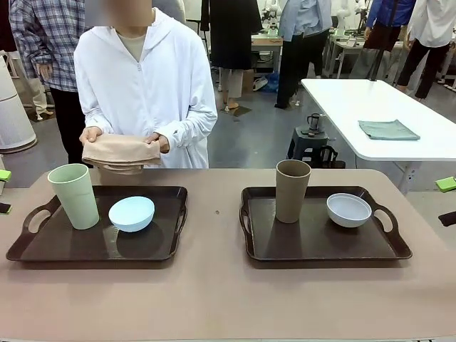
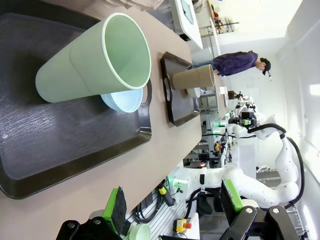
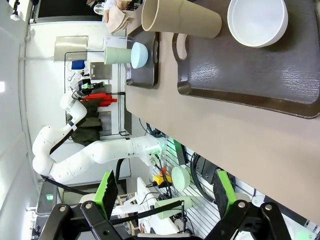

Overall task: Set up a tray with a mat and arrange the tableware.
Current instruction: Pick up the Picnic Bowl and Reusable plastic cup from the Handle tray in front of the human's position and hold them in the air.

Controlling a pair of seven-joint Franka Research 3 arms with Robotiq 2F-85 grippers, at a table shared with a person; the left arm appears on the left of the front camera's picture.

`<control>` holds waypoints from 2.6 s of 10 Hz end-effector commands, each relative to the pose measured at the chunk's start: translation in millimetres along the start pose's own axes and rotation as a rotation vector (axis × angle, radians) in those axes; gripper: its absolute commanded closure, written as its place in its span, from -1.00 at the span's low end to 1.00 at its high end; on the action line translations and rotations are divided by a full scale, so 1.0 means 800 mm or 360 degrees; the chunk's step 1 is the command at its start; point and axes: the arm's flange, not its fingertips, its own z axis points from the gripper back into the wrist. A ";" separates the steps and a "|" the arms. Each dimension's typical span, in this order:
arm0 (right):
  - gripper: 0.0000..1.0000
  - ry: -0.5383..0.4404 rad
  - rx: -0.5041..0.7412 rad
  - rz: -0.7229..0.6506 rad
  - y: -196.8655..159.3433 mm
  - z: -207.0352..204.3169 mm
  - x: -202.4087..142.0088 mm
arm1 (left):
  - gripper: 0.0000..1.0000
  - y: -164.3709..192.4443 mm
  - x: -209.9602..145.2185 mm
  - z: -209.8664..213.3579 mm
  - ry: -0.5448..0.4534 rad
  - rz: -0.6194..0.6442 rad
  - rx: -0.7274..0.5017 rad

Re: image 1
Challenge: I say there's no light blue bowl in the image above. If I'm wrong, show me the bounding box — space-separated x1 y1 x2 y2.
108 196 156 234

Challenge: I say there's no white side table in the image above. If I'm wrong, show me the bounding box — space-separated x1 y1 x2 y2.
300 78 456 196

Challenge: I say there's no grey-green cloth mat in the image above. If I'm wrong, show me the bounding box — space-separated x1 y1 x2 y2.
358 119 421 141

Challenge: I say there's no blue plastic bag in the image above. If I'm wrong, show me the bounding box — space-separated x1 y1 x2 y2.
265 73 281 93

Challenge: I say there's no bystander in black dress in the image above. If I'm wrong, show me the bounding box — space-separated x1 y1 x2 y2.
208 0 264 111

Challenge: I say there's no bystander in light blue shirt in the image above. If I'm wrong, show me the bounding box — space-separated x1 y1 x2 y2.
274 0 334 110

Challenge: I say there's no person's left hand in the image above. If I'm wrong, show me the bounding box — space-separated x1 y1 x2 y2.
144 131 171 155

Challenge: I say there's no grey plastic stool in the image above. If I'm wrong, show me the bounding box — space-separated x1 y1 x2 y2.
286 126 338 161

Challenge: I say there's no black handled container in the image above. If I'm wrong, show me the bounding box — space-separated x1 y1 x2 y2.
318 145 346 170

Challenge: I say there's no person's left forearm white sleeve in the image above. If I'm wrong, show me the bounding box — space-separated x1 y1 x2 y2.
162 108 218 150

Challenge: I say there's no person's right hand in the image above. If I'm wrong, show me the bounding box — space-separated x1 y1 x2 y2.
78 125 105 146

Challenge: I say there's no person in white hooded jacket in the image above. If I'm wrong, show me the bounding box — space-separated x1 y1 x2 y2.
73 0 218 169

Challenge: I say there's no person's right forearm white sleeve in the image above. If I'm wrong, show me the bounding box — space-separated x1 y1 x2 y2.
78 95 108 130

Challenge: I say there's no black coffee press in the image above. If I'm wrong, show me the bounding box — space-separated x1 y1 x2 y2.
306 113 327 133

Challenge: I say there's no bystander in white shirt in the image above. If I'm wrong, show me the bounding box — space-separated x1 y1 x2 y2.
395 0 456 100

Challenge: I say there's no white air purifier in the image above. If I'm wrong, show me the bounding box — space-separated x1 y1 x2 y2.
0 53 38 155

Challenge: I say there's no bystander in blue jacket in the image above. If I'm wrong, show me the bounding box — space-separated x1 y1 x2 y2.
363 0 414 51

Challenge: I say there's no white bowl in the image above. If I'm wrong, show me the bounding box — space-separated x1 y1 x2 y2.
326 192 373 228

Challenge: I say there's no tall light green cup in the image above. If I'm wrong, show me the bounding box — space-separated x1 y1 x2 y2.
47 163 100 231

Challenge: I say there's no dark brown handled tray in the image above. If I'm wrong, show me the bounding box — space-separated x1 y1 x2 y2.
239 185 413 264
5 185 189 265

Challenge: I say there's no beige cloth mat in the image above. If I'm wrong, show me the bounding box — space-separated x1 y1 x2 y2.
81 133 163 176

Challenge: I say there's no tall tan brown cup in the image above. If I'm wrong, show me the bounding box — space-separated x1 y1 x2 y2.
275 159 312 224

